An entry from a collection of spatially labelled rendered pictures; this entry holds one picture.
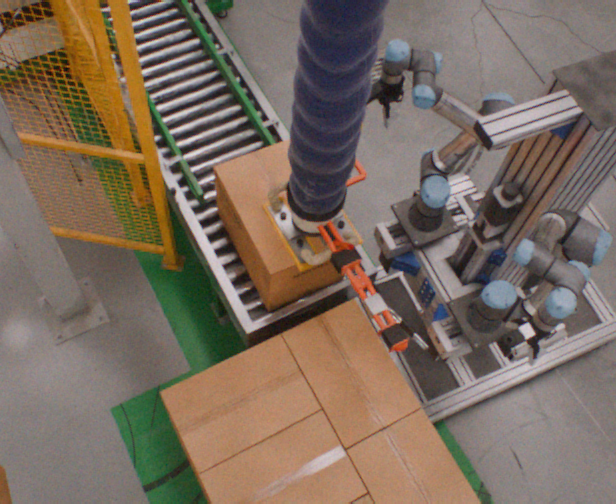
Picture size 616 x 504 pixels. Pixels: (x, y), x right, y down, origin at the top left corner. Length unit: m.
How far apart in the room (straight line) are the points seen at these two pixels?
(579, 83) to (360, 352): 1.59
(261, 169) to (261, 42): 1.94
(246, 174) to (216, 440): 1.17
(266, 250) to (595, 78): 1.46
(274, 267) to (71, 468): 1.49
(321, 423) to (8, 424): 1.61
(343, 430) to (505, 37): 3.24
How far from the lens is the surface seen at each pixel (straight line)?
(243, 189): 3.18
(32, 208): 3.08
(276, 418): 3.18
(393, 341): 2.57
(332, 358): 3.28
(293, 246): 2.83
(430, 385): 3.68
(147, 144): 3.10
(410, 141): 4.63
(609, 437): 4.15
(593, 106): 2.30
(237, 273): 3.42
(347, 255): 2.69
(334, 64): 1.97
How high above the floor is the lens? 3.62
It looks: 62 degrees down
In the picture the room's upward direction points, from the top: 9 degrees clockwise
